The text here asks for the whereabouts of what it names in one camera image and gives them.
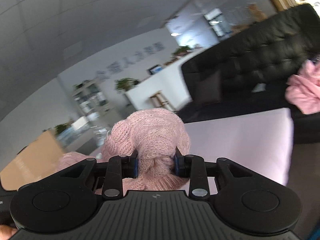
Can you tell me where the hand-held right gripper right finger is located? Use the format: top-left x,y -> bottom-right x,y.
174,150 -> 260,200

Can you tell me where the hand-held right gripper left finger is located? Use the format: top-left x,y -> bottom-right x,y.
54,151 -> 139,201

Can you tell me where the pink knitted sweater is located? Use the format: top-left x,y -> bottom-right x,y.
54,60 -> 320,196

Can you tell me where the person's left hand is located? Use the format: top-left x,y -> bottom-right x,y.
0,224 -> 18,239

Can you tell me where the brown cardboard box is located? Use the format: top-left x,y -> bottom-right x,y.
0,129 -> 67,191

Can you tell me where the wooden stool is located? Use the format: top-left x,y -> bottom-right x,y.
149,91 -> 176,111

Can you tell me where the white display shelf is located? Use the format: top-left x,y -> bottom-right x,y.
72,81 -> 111,121

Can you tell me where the potted green plant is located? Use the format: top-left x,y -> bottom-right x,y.
53,123 -> 71,136
173,45 -> 193,57
114,77 -> 140,93

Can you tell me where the white reception counter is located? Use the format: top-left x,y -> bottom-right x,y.
124,47 -> 218,111

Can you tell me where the small framed screen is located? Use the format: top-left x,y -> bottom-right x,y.
147,65 -> 163,76

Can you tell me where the black tufted sofa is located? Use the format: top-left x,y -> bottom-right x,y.
178,3 -> 320,145

